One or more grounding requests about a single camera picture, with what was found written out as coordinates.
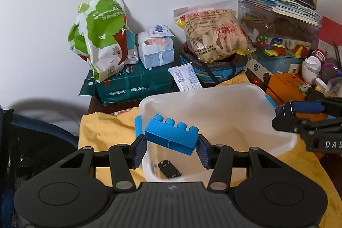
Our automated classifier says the black toy car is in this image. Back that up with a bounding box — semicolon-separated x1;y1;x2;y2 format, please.
158;160;181;179

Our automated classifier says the blue puzzle box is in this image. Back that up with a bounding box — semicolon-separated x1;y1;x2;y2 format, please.
247;50;304;85

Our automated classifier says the orange box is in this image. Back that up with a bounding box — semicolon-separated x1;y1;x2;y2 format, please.
265;72;329;122

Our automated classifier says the clear bag of snacks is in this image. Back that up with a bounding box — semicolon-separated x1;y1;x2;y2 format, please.
173;1;255;63

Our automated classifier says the yellow cloth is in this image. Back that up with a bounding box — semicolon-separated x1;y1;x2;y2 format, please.
77;70;342;228

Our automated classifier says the clear box of toys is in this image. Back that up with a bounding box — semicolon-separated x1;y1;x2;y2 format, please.
238;0;321;58

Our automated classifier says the green white snack bag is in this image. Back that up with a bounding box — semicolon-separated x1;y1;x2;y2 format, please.
68;0;139;82

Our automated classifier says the dark green package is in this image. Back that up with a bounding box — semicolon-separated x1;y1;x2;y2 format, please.
80;62;176;106

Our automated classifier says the baby wipes pack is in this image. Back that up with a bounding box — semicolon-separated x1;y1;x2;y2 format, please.
137;25;174;69

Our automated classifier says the white sachet packet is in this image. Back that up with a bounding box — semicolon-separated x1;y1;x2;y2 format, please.
168;63;202;91

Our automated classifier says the blue building block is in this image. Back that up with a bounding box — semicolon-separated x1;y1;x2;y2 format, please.
144;114;199;156

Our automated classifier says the blue black basket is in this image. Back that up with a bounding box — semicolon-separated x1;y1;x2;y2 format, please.
179;43;248;87

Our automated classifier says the stack of books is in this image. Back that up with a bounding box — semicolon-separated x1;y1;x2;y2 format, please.
243;0;322;26

